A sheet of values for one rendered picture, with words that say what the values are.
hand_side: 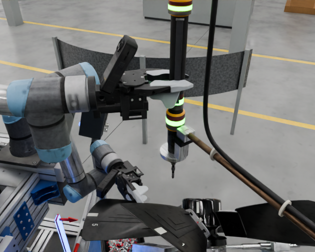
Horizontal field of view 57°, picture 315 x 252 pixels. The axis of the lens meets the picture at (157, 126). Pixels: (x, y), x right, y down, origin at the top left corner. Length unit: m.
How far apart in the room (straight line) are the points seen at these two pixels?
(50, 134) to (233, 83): 2.49
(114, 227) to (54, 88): 0.48
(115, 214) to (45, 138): 0.40
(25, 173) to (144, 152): 1.66
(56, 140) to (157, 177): 2.12
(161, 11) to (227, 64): 4.64
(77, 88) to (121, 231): 0.47
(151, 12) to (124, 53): 6.85
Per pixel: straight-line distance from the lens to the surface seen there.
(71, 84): 0.59
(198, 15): 7.01
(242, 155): 3.08
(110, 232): 0.90
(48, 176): 1.51
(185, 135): 0.64
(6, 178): 1.55
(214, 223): 0.90
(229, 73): 2.89
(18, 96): 0.61
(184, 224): 0.74
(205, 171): 2.81
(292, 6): 8.81
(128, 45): 0.56
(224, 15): 6.87
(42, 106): 0.60
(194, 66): 2.69
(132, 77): 0.60
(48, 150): 0.66
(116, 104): 0.61
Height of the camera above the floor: 1.93
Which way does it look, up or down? 35 degrees down
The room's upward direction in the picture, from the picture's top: straight up
